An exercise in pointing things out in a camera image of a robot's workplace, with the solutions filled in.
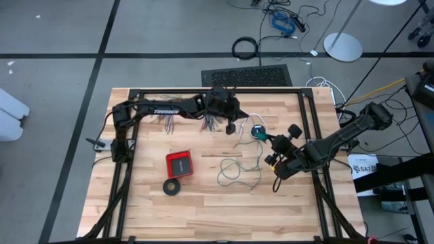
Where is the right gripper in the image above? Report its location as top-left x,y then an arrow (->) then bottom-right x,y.
264,123 -> 306,180

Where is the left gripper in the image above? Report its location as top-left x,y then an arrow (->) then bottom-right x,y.
203,86 -> 250,136

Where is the black plastic spool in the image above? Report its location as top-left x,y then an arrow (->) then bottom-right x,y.
250,123 -> 267,138

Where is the green cord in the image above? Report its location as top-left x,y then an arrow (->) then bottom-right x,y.
216,134 -> 269,189

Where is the black floor vent grille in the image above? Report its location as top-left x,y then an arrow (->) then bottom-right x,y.
201,64 -> 294,87

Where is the red square tray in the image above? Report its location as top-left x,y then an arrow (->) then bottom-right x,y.
165,150 -> 195,180

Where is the white paper sign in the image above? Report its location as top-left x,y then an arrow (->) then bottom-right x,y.
347,154 -> 379,197

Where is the black tape roll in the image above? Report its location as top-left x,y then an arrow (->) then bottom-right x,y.
162,178 -> 182,197

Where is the white round lamp base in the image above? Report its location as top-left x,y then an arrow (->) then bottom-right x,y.
323,0 -> 363,63

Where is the black side workbench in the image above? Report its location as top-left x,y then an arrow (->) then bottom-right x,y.
352,73 -> 434,244

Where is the black desk device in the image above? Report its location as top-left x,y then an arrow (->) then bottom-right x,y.
405,60 -> 434,111

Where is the white round lamp head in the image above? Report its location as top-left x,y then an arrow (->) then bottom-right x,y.
368,0 -> 408,7

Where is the black caster base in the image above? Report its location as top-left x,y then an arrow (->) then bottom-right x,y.
408,15 -> 434,49

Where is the multicolour wire bundle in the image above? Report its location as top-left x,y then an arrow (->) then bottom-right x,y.
149,94 -> 224,135

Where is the black coiled floor cable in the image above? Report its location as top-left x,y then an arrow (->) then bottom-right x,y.
231,36 -> 260,61

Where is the white floor cable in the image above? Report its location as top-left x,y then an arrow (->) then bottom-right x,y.
305,76 -> 347,109

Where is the black corrugated hose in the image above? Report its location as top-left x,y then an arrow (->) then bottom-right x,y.
335,107 -> 357,129

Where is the blue coiled cable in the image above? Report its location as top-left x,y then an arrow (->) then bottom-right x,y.
271,10 -> 296,35

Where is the black power adapter cable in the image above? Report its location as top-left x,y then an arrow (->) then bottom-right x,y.
227,0 -> 336,40

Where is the yellow floor cable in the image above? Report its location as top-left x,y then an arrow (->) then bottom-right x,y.
344,78 -> 407,106

